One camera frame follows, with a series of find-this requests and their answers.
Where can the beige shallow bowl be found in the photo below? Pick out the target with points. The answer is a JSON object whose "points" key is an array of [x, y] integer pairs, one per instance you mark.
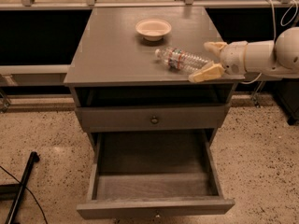
{"points": [[153, 29]]}

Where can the closed grey upper drawer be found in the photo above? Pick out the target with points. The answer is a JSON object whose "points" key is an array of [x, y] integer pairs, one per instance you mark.
{"points": [[137, 118]]}

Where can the clear plastic water bottle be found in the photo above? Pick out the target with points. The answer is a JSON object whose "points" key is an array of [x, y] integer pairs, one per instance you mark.
{"points": [[178, 59]]}

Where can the grey wooden cabinet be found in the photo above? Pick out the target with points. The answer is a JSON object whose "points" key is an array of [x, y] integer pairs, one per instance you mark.
{"points": [[116, 66]]}

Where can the open grey bottom drawer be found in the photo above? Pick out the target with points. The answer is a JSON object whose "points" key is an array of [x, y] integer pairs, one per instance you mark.
{"points": [[153, 174]]}

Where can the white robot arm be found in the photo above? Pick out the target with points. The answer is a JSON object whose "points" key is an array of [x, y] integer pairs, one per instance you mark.
{"points": [[278, 58]]}

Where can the round brass drawer knob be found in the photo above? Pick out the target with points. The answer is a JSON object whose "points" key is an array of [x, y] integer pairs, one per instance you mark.
{"points": [[154, 120]]}

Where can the metal railing frame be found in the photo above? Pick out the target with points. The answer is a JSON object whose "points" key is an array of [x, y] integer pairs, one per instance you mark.
{"points": [[39, 38]]}

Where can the black metal stand leg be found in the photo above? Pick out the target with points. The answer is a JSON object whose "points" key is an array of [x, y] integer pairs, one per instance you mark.
{"points": [[14, 192]]}

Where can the dark box at right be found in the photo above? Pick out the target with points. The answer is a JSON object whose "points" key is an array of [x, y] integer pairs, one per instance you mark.
{"points": [[287, 94]]}

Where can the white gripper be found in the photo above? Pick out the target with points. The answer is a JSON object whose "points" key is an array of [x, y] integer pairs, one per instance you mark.
{"points": [[233, 59]]}

